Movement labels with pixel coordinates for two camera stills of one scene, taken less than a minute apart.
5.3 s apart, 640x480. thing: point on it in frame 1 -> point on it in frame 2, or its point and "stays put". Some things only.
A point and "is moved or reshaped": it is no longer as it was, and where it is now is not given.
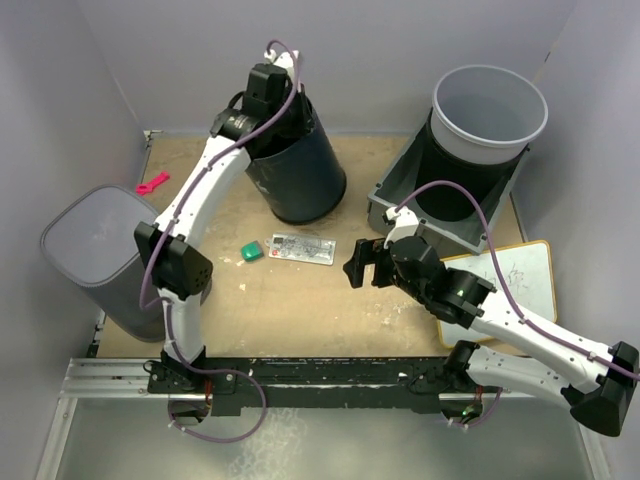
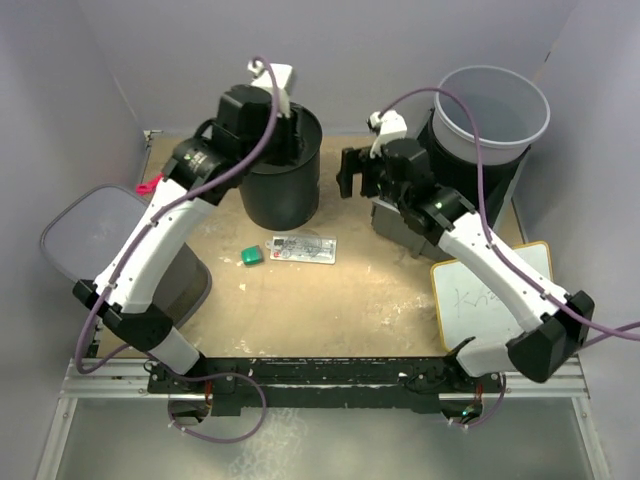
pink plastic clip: [146, 187] stays put
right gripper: [368, 252] -> [356, 161]
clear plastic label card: [302, 249] stays put
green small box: [251, 251] stays put
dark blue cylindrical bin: [294, 167] is moved or reshaped
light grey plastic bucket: [486, 114] stays put
